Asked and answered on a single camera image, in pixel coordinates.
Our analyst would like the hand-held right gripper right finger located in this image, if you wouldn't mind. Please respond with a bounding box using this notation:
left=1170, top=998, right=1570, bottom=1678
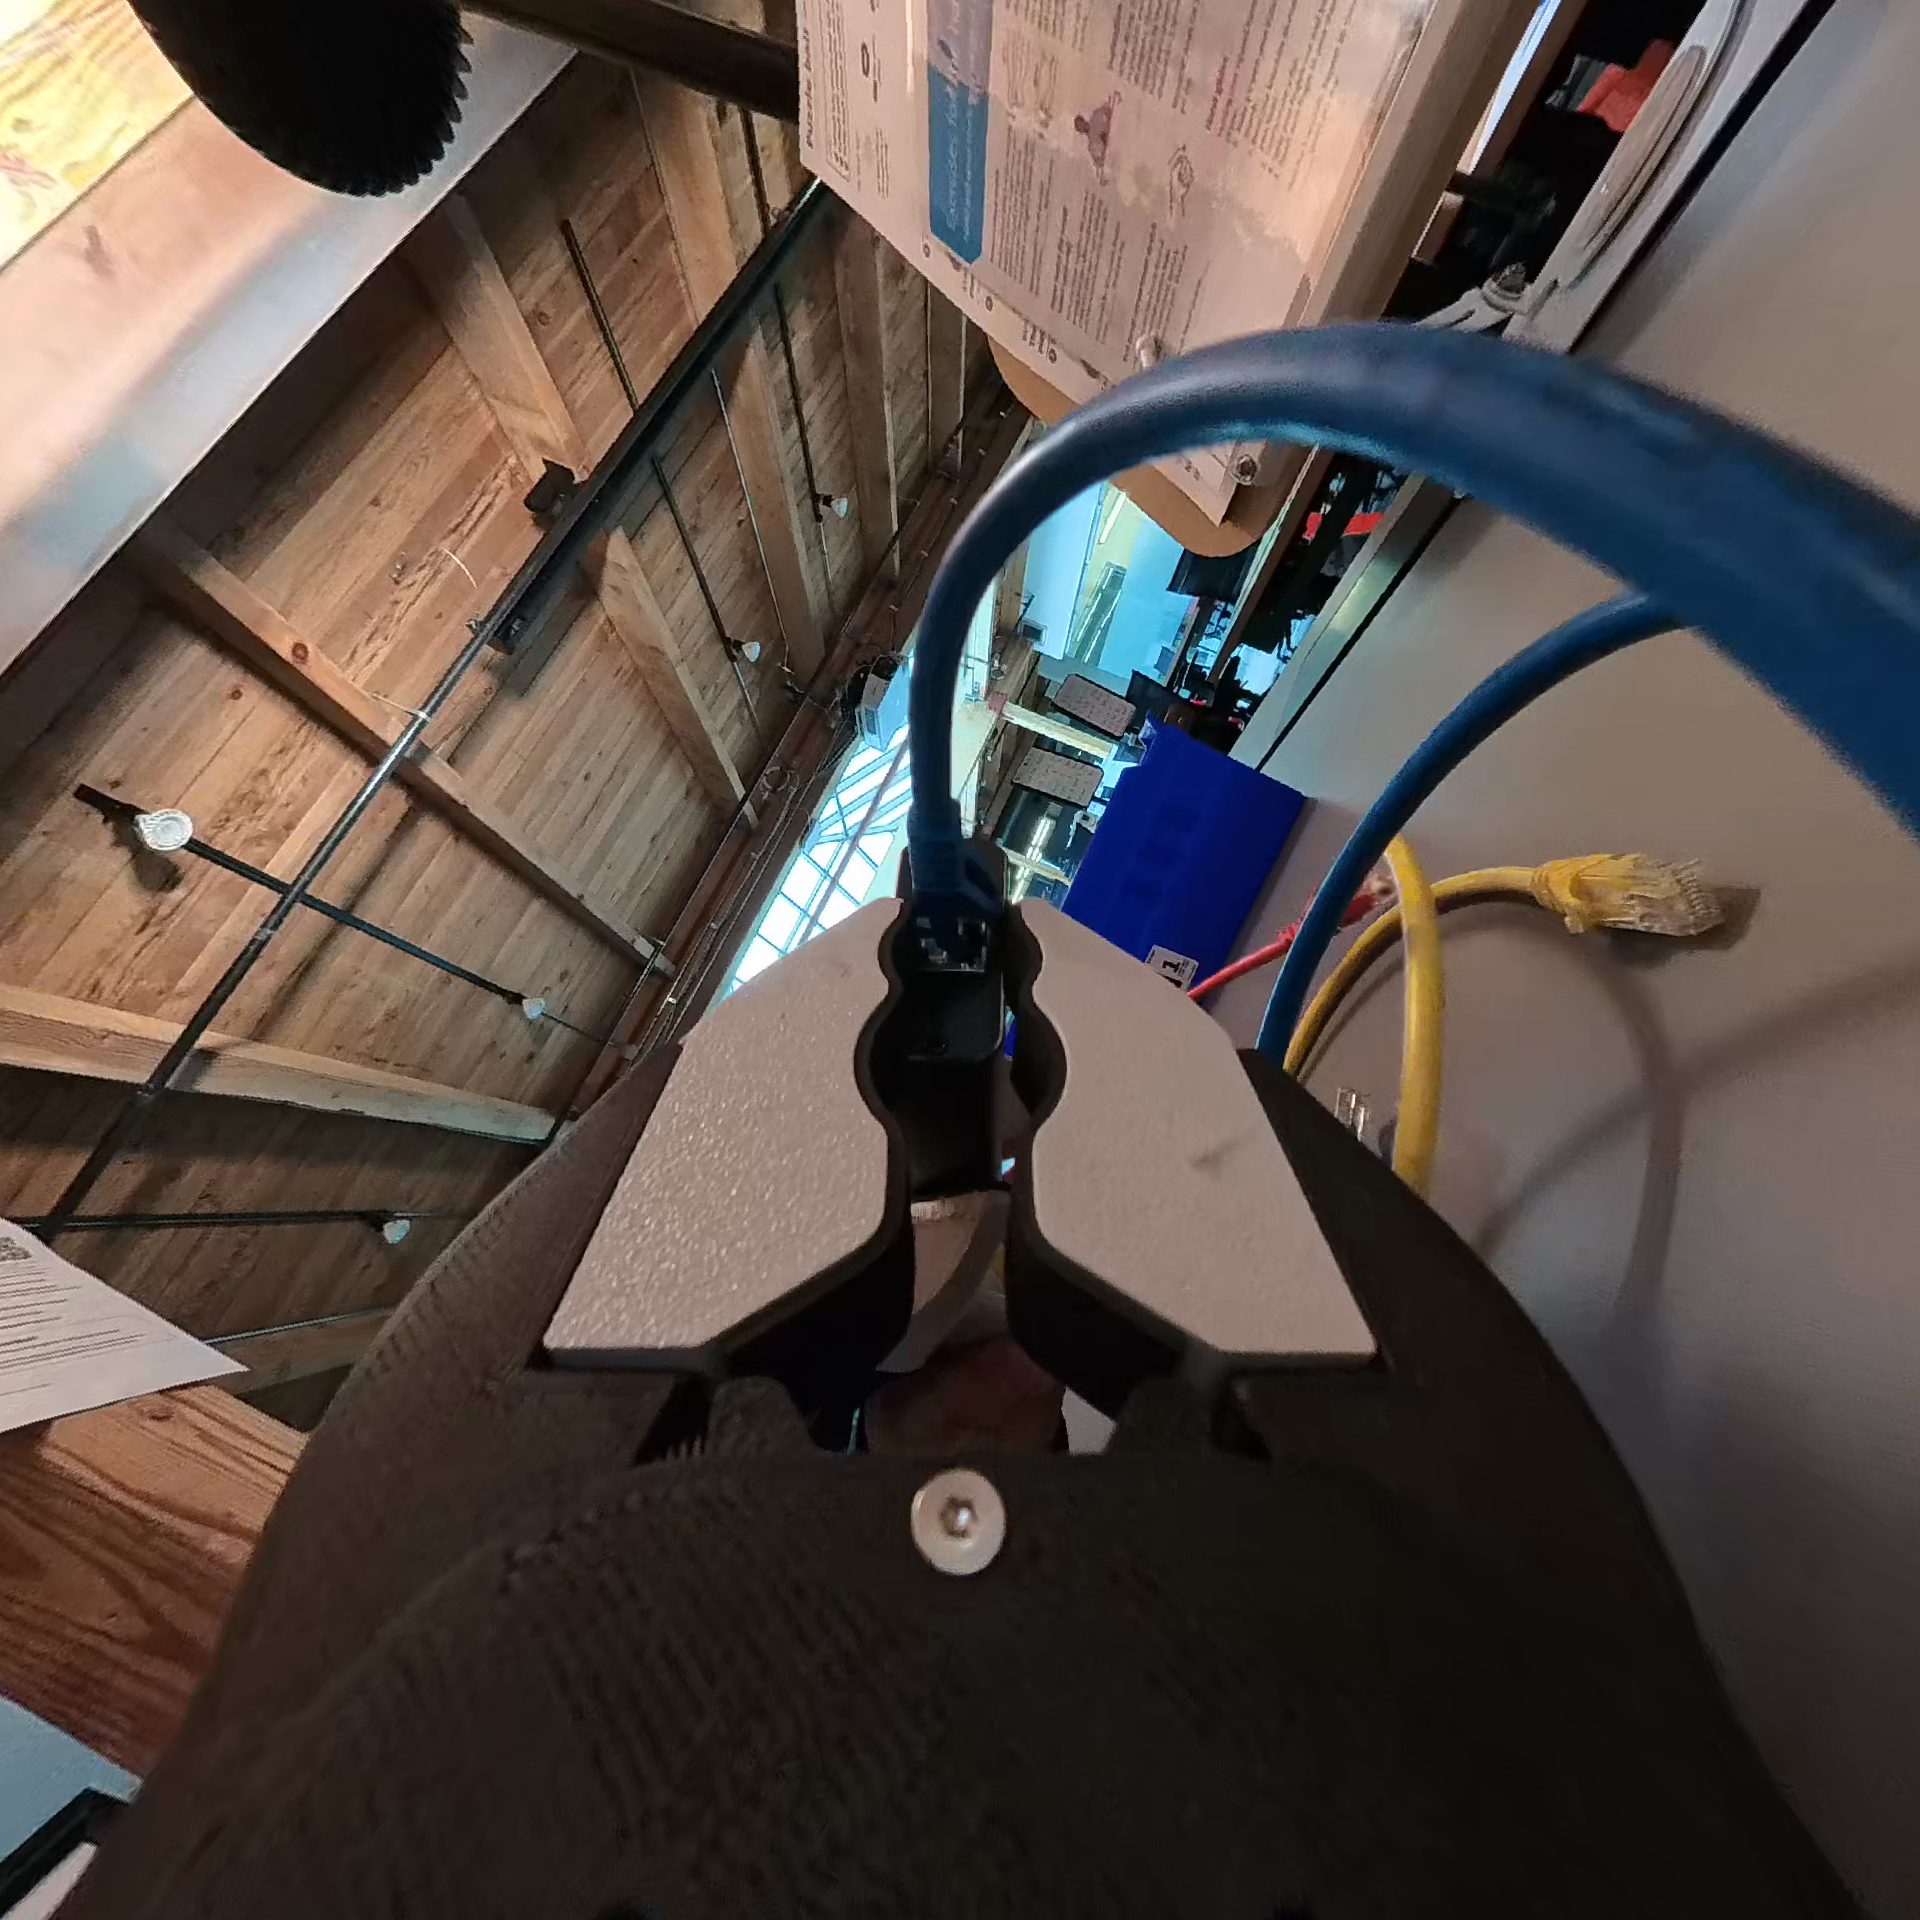
left=1006, top=896, right=1383, bottom=1419

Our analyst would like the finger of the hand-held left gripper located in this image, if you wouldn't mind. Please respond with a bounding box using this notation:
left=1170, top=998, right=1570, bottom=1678
left=878, top=1188, right=1003, bottom=1375

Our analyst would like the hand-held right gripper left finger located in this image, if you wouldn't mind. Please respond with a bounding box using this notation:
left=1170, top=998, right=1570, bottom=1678
left=538, top=896, right=917, bottom=1414

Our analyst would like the black network splitter box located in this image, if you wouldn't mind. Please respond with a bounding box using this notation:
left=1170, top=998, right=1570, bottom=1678
left=896, top=896, right=1008, bottom=1197

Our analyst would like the red ethernet cable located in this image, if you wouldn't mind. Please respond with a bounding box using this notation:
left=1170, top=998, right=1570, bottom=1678
left=1184, top=878, right=1390, bottom=998

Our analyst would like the blue plastic bin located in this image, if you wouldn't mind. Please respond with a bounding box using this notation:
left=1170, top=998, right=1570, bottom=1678
left=1063, top=721, right=1307, bottom=984

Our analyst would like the yellow ethernet cable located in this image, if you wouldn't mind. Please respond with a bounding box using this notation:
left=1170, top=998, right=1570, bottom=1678
left=1281, top=837, right=1759, bottom=1201

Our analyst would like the blue ethernet cable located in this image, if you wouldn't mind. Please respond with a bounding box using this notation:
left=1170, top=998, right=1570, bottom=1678
left=901, top=321, right=1920, bottom=1067

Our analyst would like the grey desk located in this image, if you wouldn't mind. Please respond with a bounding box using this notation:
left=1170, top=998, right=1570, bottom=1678
left=1190, top=0, right=1920, bottom=1920

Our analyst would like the white paper notice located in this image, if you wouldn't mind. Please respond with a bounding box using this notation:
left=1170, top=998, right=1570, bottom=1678
left=0, top=1215, right=248, bottom=1438

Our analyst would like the black tripod pole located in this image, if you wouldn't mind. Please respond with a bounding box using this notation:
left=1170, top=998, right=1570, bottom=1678
left=463, top=0, right=805, bottom=119

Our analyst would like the black ribbed knob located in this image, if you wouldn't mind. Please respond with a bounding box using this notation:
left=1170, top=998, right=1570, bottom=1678
left=128, top=0, right=472, bottom=197

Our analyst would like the wooden post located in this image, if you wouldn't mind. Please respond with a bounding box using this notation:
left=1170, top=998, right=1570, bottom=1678
left=0, top=1381, right=309, bottom=1777

